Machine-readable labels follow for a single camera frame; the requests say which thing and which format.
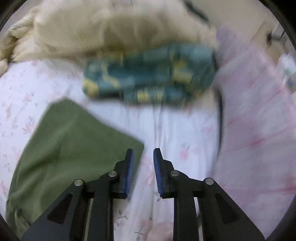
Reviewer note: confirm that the teal yellow patterned cloth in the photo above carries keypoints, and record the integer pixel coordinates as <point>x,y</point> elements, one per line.
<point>172,74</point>

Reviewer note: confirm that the pink floral pillow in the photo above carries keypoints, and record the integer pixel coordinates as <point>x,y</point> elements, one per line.
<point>256,161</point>

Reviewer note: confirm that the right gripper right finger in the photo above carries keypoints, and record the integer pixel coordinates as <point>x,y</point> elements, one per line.
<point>201,203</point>

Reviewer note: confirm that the white floral bed sheet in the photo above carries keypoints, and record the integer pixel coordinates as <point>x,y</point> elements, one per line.
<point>188,137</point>

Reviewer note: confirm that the cream quilt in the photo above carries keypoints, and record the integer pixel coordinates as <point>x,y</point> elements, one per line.
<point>64,29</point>

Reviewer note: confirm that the green pants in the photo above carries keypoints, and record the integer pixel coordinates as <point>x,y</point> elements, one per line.
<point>68,144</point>

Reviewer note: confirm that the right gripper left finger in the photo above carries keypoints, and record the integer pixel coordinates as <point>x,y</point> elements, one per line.
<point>84,211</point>

